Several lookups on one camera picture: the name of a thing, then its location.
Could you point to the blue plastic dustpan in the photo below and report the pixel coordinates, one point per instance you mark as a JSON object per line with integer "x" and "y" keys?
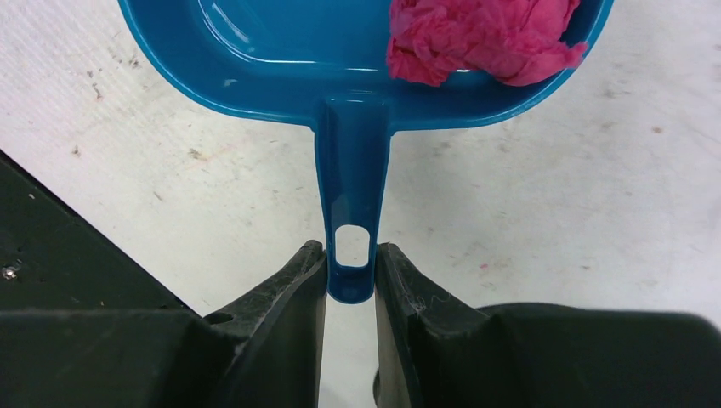
{"x": 319, "y": 64}

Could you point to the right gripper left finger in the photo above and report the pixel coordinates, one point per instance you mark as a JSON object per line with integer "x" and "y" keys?
{"x": 278, "y": 330}

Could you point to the small pink scrap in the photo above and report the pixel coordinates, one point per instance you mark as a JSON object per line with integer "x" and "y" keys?
{"x": 517, "y": 42}

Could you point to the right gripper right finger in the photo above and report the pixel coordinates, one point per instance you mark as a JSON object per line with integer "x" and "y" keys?
{"x": 433, "y": 349}

